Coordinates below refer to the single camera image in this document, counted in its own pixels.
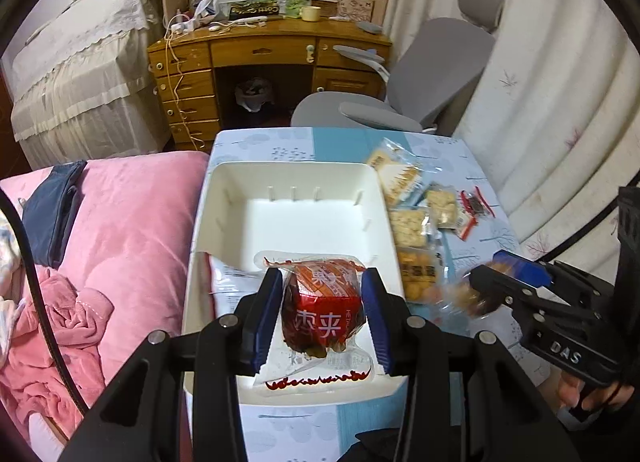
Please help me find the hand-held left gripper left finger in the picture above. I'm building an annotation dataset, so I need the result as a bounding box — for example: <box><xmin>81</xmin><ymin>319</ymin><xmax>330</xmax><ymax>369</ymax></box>
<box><xmin>59</xmin><ymin>266</ymin><xmax>286</xmax><ymax>462</ymax></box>

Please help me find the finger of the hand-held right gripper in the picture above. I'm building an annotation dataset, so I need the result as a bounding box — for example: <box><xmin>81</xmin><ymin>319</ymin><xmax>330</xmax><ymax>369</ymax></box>
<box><xmin>492</xmin><ymin>249</ymin><xmax>618</xmax><ymax>315</ymax></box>
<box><xmin>467</xmin><ymin>265</ymin><xmax>576</xmax><ymax>338</ymax></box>

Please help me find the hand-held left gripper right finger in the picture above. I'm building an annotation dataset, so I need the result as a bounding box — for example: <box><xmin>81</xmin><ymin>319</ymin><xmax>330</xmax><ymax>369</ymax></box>
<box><xmin>361</xmin><ymin>267</ymin><xmax>568</xmax><ymax>462</ymax></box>

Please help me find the brown snack packet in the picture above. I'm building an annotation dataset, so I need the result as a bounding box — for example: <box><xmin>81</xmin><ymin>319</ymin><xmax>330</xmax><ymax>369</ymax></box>
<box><xmin>442</xmin><ymin>269</ymin><xmax>501</xmax><ymax>318</ymax></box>

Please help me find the red date snack packet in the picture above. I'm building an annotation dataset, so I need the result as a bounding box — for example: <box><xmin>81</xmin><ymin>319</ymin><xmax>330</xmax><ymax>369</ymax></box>
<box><xmin>252</xmin><ymin>251</ymin><xmax>378</xmax><ymax>394</ymax></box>

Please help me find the white plastic bin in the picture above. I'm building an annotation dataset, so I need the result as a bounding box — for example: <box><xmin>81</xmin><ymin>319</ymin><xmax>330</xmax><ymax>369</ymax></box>
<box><xmin>181</xmin><ymin>161</ymin><xmax>407</xmax><ymax>405</ymax></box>

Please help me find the person's right hand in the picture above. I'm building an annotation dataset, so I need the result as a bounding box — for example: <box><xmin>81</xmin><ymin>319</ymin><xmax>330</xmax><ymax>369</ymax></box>
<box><xmin>557</xmin><ymin>372</ymin><xmax>640</xmax><ymax>415</ymax></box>

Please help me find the white snack packet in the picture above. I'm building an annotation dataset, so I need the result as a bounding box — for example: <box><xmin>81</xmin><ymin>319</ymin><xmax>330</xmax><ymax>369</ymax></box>
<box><xmin>202</xmin><ymin>252</ymin><xmax>266</xmax><ymax>323</ymax></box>

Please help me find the red-edged jerky packet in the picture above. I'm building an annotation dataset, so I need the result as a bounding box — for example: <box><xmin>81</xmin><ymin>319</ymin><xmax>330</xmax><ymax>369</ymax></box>
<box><xmin>456</xmin><ymin>187</ymin><xmax>496</xmax><ymax>240</ymax></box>

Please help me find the square cracker snack packet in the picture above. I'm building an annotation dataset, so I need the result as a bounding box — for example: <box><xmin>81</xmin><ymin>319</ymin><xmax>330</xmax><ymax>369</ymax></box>
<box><xmin>387</xmin><ymin>207</ymin><xmax>433</xmax><ymax>249</ymax></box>

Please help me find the square crisp snack packet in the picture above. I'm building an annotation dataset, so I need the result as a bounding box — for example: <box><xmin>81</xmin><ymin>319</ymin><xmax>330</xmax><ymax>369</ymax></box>
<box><xmin>422</xmin><ymin>185</ymin><xmax>461</xmax><ymax>230</ymax></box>

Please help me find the dark cloth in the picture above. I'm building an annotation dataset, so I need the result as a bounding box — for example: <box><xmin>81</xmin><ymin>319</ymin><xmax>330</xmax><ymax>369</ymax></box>
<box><xmin>345</xmin><ymin>429</ymin><xmax>401</xmax><ymax>462</ymax></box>

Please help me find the clear biscuit packet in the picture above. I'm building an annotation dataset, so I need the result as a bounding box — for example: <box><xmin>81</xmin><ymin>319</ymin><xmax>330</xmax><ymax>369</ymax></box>
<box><xmin>364</xmin><ymin>138</ymin><xmax>416</xmax><ymax>178</ymax></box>
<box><xmin>382</xmin><ymin>162</ymin><xmax>427</xmax><ymax>207</ymax></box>

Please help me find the pink blanket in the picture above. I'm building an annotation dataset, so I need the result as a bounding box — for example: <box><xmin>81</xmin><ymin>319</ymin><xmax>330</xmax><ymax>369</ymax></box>
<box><xmin>0</xmin><ymin>151</ymin><xmax>211</xmax><ymax>443</ymax></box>

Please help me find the blue printed tablecloth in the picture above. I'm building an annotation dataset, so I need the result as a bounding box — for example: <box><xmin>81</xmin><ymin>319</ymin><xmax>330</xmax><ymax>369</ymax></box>
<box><xmin>192</xmin><ymin>127</ymin><xmax>566</xmax><ymax>462</ymax></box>

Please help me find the white leaf-print curtain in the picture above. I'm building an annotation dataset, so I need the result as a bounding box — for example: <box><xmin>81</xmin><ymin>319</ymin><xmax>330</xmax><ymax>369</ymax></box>
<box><xmin>382</xmin><ymin>0</ymin><xmax>640</xmax><ymax>263</ymax></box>

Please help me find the trash bin with white bag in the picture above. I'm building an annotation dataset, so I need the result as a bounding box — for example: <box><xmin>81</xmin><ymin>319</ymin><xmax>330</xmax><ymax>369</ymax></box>
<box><xmin>234</xmin><ymin>77</ymin><xmax>276</xmax><ymax>113</ymax></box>

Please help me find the grey office chair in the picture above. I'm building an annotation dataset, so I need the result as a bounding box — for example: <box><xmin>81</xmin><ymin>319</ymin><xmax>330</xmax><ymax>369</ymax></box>
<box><xmin>290</xmin><ymin>0</ymin><xmax>507</xmax><ymax>135</ymax></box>

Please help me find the navy cloth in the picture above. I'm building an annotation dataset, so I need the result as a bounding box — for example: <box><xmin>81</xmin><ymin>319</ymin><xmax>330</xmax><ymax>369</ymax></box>
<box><xmin>22</xmin><ymin>161</ymin><xmax>88</xmax><ymax>268</ymax></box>

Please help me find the white printed bedding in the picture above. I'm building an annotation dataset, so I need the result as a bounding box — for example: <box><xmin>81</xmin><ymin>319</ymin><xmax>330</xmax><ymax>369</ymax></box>
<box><xmin>0</xmin><ymin>215</ymin><xmax>28</xmax><ymax>328</ymax></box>

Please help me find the wooden desk with hutch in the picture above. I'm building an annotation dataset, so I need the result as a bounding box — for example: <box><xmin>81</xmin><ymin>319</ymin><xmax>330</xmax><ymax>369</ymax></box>
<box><xmin>146</xmin><ymin>0</ymin><xmax>396</xmax><ymax>150</ymax></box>

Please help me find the dark green packet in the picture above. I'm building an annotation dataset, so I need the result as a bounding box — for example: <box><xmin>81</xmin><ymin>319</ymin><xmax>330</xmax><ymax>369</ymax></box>
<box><xmin>227</xmin><ymin>0</ymin><xmax>281</xmax><ymax>20</ymax></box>

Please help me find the lace-covered furniture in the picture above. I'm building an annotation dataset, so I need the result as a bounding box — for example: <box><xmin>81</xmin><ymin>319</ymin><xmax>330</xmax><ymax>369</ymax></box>
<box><xmin>10</xmin><ymin>0</ymin><xmax>171</xmax><ymax>170</ymax></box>

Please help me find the printed cardboard box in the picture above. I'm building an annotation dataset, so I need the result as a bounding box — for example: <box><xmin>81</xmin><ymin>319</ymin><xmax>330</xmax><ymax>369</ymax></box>
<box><xmin>336</xmin><ymin>0</ymin><xmax>376</xmax><ymax>23</ymax></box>

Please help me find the white plastic bag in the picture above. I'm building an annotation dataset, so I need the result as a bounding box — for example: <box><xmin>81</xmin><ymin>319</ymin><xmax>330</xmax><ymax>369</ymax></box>
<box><xmin>192</xmin><ymin>0</ymin><xmax>221</xmax><ymax>23</ymax></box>

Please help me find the black cable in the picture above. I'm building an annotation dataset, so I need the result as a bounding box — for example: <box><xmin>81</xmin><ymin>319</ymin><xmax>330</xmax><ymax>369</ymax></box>
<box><xmin>0</xmin><ymin>189</ymin><xmax>88</xmax><ymax>423</ymax></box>

